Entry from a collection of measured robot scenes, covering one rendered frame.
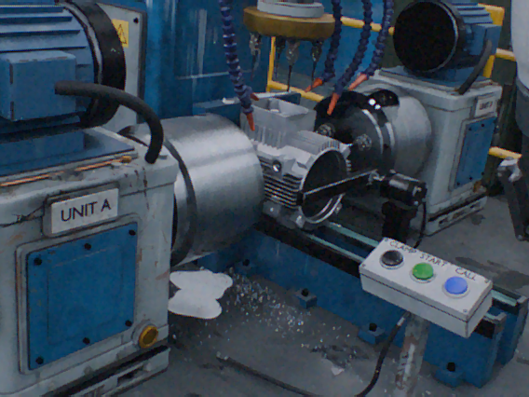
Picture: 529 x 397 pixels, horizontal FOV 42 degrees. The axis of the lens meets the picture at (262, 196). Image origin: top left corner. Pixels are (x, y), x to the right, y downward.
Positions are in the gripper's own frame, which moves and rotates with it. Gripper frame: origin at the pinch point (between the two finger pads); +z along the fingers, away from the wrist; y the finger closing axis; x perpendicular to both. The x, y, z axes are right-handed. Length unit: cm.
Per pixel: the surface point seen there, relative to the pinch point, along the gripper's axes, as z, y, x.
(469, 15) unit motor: 25, 58, -90
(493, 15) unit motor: 33, 60, -105
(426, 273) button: 9.7, 16.2, 0.5
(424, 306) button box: 12.5, 14.7, 3.6
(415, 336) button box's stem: 20.0, 16.2, 4.0
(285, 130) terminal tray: 16, 62, -23
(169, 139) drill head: -2, 59, 5
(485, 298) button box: 12.1, 8.4, -1.4
